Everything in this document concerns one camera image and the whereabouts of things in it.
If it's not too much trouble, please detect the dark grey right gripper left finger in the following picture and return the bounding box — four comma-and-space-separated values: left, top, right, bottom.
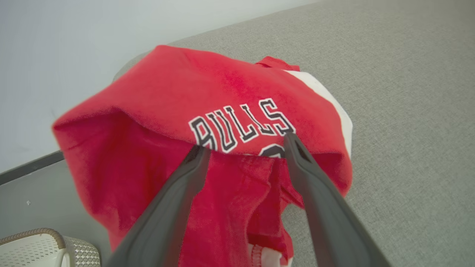
106, 146, 212, 267

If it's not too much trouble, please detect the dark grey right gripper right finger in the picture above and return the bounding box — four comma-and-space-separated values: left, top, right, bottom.
284, 132, 391, 267

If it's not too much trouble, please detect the red and white Bulls jersey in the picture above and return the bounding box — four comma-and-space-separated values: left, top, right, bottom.
52, 44, 354, 267

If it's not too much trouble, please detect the white perforated plastic laundry basket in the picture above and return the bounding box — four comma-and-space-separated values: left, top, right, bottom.
0, 228, 101, 267

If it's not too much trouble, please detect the dark grey baseboard strip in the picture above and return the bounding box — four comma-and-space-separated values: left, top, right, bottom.
0, 150, 64, 186

